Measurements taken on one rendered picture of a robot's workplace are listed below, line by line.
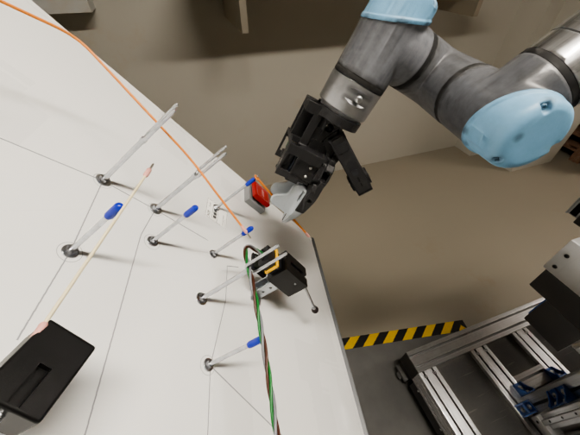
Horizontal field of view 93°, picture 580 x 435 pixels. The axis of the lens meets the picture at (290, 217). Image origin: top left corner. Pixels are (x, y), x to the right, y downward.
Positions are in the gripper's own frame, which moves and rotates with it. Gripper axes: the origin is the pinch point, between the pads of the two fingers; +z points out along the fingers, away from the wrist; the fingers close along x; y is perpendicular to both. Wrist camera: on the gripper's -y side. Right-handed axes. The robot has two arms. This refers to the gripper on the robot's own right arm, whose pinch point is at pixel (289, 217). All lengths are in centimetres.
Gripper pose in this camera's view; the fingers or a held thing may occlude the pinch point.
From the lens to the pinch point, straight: 50.5
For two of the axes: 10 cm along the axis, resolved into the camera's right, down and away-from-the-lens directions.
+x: 0.4, 5.9, -8.0
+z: -4.5, 7.3, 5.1
